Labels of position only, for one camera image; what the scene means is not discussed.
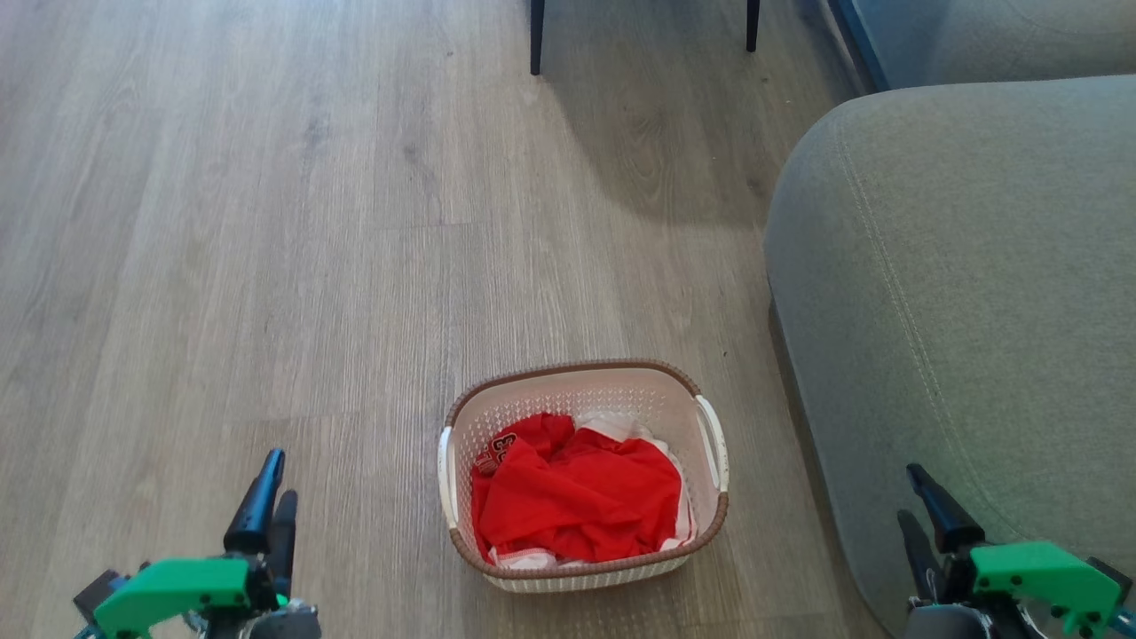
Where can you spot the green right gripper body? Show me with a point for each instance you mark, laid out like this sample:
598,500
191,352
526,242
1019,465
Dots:
1038,577

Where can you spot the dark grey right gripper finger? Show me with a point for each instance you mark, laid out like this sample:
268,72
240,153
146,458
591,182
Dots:
921,552
951,525

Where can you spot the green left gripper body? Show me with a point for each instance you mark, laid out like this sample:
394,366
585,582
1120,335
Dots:
177,587

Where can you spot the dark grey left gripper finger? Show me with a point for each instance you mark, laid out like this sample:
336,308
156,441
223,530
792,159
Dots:
256,515
284,541

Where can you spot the white laundry basket brown rim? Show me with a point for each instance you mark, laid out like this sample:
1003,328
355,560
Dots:
581,390

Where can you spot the grey fabric sofa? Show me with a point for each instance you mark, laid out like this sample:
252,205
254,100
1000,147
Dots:
958,293

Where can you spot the red jersey garment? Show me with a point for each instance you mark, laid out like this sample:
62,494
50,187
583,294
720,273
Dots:
577,497

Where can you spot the black furniture leg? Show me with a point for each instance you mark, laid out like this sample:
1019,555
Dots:
536,35
753,22

